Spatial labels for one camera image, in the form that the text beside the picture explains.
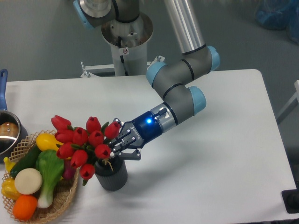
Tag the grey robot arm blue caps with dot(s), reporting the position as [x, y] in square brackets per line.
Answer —
[179, 102]

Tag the green bok choy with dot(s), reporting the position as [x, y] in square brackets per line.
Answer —
[51, 168]

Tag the white furniture frame right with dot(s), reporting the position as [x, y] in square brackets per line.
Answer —
[290, 105]

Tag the round beige bun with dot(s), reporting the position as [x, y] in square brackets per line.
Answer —
[28, 181]

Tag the white metal base frame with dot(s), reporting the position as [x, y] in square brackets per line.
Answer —
[90, 71]

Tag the dark grey ribbed vase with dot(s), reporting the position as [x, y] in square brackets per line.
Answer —
[112, 178]

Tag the yellow squash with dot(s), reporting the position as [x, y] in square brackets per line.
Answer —
[46, 141]

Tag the green cucumber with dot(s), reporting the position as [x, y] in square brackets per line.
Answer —
[27, 161]

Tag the orange fruit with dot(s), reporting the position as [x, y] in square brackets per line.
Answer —
[25, 207]

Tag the yellow bell pepper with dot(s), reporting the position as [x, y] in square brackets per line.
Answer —
[9, 190]

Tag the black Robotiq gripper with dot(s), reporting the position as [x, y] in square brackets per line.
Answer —
[134, 135]

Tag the blue plastic bag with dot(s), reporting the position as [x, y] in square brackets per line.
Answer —
[279, 15]

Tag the purple red radish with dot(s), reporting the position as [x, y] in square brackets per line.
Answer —
[69, 171]

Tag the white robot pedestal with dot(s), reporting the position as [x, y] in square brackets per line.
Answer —
[128, 44]

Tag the red tulip bouquet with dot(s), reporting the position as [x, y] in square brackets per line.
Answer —
[86, 147]

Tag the woven wicker basket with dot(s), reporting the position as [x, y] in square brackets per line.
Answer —
[63, 192]

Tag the black device at table edge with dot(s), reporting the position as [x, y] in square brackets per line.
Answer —
[291, 200]

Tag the blue handled saucepan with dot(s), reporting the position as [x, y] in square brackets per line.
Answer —
[11, 129]

